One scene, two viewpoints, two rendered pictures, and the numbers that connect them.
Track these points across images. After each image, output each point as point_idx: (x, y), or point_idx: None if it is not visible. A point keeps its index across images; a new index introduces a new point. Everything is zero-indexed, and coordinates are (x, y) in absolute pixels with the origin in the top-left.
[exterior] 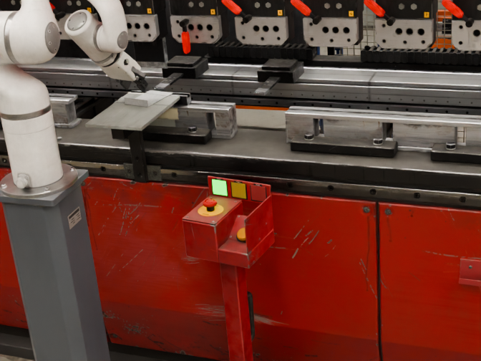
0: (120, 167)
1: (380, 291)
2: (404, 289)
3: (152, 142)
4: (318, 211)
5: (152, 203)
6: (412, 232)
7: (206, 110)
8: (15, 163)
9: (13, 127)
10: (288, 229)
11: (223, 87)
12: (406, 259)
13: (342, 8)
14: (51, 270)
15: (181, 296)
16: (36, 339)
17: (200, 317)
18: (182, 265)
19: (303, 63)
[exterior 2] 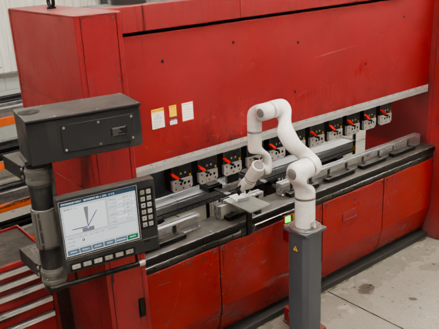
0: (240, 232)
1: (322, 238)
2: (328, 233)
3: (244, 216)
4: None
5: (251, 243)
6: (331, 209)
7: (255, 194)
8: (310, 219)
9: (312, 203)
10: None
11: (226, 188)
12: (329, 221)
13: (301, 137)
14: (320, 258)
15: (259, 282)
16: (310, 296)
17: (264, 288)
18: (260, 266)
19: None
